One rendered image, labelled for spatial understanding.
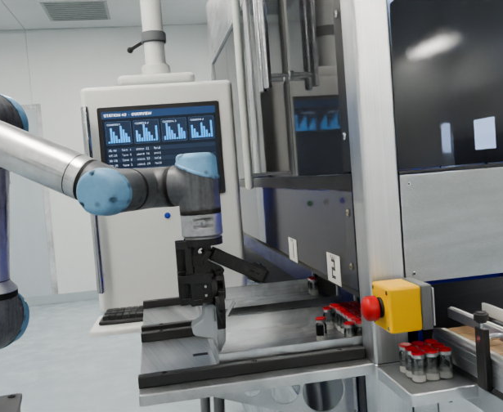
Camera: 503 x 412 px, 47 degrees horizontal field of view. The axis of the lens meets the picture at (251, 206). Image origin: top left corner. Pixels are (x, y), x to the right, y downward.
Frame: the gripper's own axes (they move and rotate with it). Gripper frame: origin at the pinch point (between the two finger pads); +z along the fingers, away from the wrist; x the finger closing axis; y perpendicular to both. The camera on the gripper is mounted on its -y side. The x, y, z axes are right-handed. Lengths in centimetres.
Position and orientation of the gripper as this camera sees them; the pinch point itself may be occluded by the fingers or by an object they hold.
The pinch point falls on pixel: (222, 343)
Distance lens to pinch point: 109.4
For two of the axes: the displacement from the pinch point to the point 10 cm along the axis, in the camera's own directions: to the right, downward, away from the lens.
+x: 1.7, 0.4, -9.8
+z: 0.8, 10.0, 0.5
